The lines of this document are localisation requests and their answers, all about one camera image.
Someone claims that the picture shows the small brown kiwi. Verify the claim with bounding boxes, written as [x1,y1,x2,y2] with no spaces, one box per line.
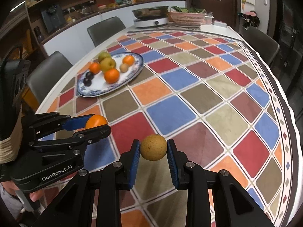
[119,63,129,73]

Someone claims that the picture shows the pink woven basket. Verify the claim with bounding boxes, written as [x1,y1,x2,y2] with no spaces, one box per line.
[169,12,207,27]

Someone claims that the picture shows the green leafy vegetables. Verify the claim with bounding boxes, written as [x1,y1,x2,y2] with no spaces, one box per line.
[172,6,206,14]

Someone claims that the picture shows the white induction cooker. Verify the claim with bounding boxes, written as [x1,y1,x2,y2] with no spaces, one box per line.
[134,17,169,28]

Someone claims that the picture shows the blue white porcelain plate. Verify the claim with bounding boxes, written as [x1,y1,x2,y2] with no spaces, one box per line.
[77,52,144,97]

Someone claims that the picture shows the grey chair right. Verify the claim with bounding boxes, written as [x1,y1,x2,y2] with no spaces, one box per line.
[242,26,280,66]

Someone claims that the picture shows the grey chair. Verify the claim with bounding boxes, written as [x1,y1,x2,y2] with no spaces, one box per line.
[27,51,73,104]
[242,26,280,66]
[87,16,126,47]

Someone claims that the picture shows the grey chair far left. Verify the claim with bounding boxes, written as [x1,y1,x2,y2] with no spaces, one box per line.
[87,16,126,47]

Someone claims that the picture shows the oval orange tangerine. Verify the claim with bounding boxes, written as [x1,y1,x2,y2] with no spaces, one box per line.
[85,115,108,129]

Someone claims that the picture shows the steel pot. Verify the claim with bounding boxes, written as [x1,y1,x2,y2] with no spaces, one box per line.
[132,6,169,19]

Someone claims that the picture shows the large orange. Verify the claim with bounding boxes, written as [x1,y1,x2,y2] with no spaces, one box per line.
[104,69,120,84]

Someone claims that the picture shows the small orange tangerine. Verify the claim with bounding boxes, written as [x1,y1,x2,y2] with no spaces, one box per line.
[122,55,135,66]

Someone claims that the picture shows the medium orange tangerine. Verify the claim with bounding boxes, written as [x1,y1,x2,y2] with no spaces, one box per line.
[89,63,101,75]

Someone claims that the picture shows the person's left hand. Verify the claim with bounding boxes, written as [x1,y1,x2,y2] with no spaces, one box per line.
[1,180,44,202]

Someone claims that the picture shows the black coffee machine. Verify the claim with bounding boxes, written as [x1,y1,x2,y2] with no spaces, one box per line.
[41,4,66,33]

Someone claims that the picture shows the dark plum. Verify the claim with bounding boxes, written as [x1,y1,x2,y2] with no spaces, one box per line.
[83,78,92,87]
[85,71,94,80]

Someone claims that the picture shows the yellow green pear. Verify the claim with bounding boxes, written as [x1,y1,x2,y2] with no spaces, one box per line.
[100,58,116,73]

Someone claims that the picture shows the grey chair near left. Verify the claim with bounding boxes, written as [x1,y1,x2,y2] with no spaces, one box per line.
[27,51,73,104]

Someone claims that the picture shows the colourful checkered tablecloth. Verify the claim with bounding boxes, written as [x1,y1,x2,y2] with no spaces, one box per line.
[38,29,302,226]

